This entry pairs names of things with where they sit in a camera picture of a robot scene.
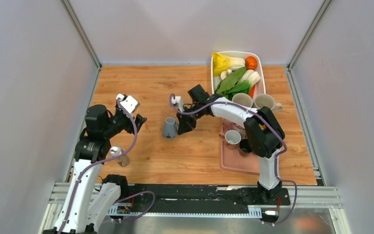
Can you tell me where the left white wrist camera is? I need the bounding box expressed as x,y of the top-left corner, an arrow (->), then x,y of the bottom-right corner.
116,94 -> 140,117

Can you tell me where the pink upside-down mug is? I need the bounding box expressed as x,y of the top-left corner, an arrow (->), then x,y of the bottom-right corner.
222,118 -> 246,138

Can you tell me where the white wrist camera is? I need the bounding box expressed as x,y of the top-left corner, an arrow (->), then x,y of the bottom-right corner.
116,94 -> 140,117
169,94 -> 184,113

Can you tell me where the small pink dotted mug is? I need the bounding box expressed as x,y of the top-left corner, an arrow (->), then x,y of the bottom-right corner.
219,130 -> 242,149

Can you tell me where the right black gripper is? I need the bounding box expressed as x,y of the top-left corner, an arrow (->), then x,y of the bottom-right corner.
177,102 -> 204,134

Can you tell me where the green leafy vegetable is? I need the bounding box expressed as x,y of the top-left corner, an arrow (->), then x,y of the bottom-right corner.
215,67 -> 250,100

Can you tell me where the purple cable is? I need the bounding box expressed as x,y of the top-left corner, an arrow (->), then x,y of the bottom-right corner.
56,98 -> 156,234
169,94 -> 298,226

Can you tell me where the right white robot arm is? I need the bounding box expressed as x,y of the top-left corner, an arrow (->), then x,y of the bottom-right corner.
169,85 -> 287,204

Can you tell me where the silver metal bottle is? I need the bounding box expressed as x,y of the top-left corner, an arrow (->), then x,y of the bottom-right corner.
109,146 -> 130,167

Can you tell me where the small brown mug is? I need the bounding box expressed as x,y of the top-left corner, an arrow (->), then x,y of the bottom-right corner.
239,138 -> 253,156

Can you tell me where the pink plastic tray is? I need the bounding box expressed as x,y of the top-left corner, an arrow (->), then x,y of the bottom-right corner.
219,119 -> 260,176

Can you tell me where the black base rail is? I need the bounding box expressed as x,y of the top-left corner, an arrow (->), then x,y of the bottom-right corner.
120,184 -> 291,214

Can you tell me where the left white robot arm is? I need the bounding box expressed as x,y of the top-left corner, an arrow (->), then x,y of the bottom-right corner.
43,101 -> 147,234

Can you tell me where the white vegetable bin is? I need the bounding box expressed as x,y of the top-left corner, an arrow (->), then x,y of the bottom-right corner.
210,51 -> 266,98

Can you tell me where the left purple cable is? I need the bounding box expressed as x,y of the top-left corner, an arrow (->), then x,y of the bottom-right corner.
56,98 -> 156,234

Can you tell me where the yellow napa cabbage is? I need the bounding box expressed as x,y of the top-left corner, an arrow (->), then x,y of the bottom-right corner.
212,52 -> 245,76

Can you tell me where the grey-blue dotted mug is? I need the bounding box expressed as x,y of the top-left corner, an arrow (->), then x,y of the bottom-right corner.
162,117 -> 178,140

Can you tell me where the tall white floral mug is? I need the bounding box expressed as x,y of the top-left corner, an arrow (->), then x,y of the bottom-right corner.
253,94 -> 283,113

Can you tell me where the white mushroom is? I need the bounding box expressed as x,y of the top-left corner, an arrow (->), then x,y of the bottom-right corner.
220,69 -> 233,80

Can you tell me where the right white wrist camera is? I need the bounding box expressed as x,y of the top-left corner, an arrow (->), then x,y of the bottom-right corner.
169,94 -> 184,113

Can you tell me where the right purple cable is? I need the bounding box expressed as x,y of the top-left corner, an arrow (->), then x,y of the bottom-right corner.
169,94 -> 298,226

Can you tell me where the white bok choy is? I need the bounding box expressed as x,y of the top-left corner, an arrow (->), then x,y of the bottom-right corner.
238,70 -> 261,88

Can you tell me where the orange carrot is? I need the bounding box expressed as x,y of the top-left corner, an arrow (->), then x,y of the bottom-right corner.
248,85 -> 256,98

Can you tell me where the small orange pumpkin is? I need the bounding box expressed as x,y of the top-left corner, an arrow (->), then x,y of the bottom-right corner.
244,56 -> 259,70

